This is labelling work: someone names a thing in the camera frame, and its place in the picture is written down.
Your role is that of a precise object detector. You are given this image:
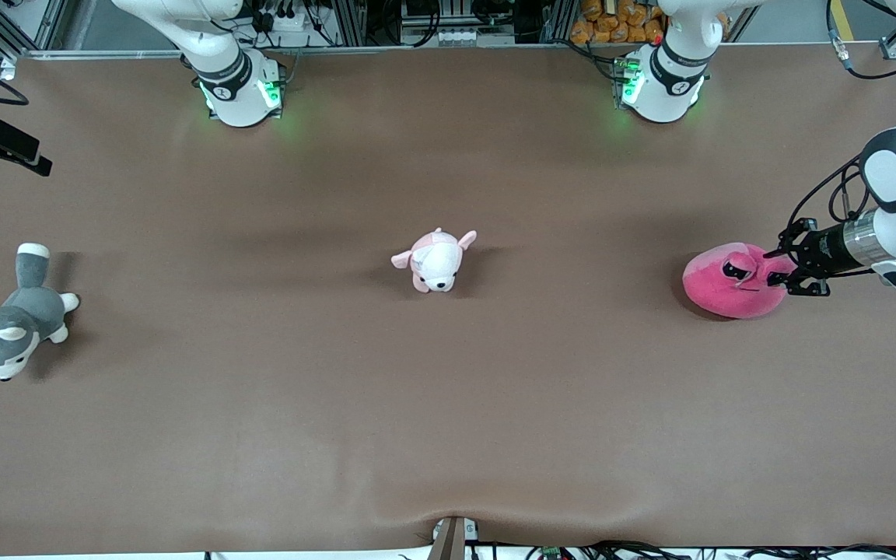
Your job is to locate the hot pink blob plush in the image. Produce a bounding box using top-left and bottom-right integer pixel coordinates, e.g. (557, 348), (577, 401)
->
(681, 243), (799, 320)

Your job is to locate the grey white husky plush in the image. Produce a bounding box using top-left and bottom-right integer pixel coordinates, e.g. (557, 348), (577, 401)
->
(0, 243), (80, 382)

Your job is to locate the orange lumpy objects heap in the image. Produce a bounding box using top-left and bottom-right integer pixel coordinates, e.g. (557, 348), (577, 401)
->
(570, 0), (668, 45)

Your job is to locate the white power strip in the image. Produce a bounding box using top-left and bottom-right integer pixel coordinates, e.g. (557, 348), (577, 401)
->
(257, 6), (317, 36)

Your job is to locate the pale pink dog plush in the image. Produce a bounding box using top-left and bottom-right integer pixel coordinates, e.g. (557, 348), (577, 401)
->
(390, 227), (478, 294)

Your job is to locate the brown table mat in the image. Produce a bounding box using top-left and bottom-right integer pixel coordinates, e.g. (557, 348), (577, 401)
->
(0, 43), (896, 555)

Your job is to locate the white terminal block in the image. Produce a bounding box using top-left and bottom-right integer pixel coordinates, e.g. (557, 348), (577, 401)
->
(432, 27), (497, 46)

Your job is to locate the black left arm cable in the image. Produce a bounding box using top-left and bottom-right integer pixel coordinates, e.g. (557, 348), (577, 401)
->
(786, 0), (896, 251)

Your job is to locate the black cable bundle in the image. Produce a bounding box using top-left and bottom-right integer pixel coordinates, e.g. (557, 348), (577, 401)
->
(526, 539), (896, 560)

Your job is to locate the silver table edge rail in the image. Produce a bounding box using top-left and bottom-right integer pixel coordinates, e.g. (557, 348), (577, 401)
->
(16, 43), (896, 61)

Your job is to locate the aluminium camera mount post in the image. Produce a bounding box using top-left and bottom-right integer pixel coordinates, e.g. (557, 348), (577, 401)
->
(427, 515), (481, 560)

